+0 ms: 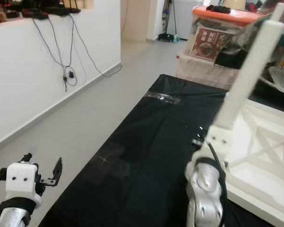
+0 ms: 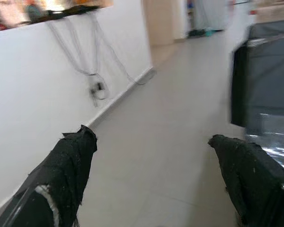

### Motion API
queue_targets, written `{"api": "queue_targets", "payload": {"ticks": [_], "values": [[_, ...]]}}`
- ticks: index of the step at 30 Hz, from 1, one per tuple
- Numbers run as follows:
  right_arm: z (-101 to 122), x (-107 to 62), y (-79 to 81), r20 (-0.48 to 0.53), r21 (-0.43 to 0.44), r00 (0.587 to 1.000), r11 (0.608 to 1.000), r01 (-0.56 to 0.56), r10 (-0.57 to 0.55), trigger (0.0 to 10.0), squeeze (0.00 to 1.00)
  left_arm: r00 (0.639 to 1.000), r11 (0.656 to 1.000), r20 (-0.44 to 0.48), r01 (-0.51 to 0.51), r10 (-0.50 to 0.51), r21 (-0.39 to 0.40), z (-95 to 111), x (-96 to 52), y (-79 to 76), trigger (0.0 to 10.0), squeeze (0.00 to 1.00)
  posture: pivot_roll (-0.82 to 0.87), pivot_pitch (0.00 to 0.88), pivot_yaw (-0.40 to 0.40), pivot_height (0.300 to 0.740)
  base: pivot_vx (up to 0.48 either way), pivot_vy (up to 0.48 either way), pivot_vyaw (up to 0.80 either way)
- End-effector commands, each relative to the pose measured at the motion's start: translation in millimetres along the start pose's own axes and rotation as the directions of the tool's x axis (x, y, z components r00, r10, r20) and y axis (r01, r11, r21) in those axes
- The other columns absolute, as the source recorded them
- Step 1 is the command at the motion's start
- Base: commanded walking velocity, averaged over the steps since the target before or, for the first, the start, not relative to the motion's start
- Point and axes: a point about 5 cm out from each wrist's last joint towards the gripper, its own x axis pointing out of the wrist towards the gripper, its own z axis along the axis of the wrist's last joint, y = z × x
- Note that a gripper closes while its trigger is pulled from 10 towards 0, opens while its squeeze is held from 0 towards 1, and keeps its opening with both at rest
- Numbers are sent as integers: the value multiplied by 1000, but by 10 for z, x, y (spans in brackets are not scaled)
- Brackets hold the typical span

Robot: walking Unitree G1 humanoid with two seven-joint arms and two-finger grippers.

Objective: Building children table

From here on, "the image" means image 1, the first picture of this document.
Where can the white plastic children table top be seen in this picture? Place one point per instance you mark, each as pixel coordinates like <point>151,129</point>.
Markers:
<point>265,151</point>

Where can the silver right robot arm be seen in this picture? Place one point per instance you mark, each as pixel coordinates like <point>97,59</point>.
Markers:
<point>206,194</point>

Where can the black power adapter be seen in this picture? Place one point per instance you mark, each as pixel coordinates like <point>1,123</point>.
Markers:
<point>70,74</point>

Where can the black tablecloth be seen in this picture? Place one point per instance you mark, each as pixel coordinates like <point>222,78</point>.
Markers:
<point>161,151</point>

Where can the clear tape strip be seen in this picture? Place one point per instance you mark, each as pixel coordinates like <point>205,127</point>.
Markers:
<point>162,98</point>

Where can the black wifi router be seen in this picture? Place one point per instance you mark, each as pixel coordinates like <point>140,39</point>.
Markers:
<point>49,10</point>

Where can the black floor mop head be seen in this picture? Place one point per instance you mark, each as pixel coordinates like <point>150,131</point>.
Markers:
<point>168,38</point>

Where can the orange-lidded storage box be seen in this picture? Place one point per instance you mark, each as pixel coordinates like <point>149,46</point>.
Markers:
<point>208,40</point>

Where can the white refrigerator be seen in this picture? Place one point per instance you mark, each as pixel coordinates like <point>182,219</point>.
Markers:
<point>188,19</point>

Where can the black plastic bag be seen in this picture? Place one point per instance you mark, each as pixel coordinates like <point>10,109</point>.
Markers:
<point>239,52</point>

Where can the small black cloth bundle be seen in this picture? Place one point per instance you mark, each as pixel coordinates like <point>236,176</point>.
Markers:
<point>218,8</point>

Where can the beige round bowl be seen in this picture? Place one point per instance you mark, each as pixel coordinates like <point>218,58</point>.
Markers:
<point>234,4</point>

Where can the clear plastic storage bin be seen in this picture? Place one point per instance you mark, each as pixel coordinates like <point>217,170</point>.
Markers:
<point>279,68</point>

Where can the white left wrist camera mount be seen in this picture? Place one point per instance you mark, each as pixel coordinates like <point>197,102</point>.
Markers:
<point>22,179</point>

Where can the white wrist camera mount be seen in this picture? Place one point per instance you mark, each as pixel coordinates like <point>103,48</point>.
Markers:
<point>22,179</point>
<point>220,139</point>

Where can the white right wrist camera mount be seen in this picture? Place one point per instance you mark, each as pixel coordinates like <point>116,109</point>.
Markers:
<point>220,139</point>

